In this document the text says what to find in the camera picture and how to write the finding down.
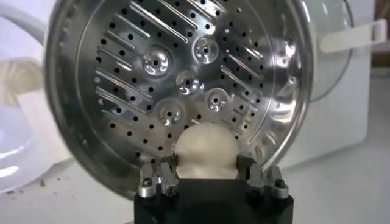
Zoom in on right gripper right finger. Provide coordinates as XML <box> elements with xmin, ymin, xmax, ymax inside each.
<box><xmin>236</xmin><ymin>155</ymin><xmax>289</xmax><ymax>200</ymax></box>

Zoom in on stainless steel steamer basket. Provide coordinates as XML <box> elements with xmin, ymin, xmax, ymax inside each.
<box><xmin>16</xmin><ymin>0</ymin><xmax>314</xmax><ymax>200</ymax></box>

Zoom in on white round plate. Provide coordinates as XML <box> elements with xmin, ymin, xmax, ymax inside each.
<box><xmin>0</xmin><ymin>2</ymin><xmax>74</xmax><ymax>194</ymax></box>

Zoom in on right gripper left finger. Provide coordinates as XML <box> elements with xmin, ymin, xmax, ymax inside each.
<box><xmin>138</xmin><ymin>154</ymin><xmax>180</xmax><ymax>198</ymax></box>

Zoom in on glass lid with white handle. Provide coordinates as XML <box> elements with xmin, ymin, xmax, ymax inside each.
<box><xmin>300</xmin><ymin>0</ymin><xmax>388</xmax><ymax>104</ymax></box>

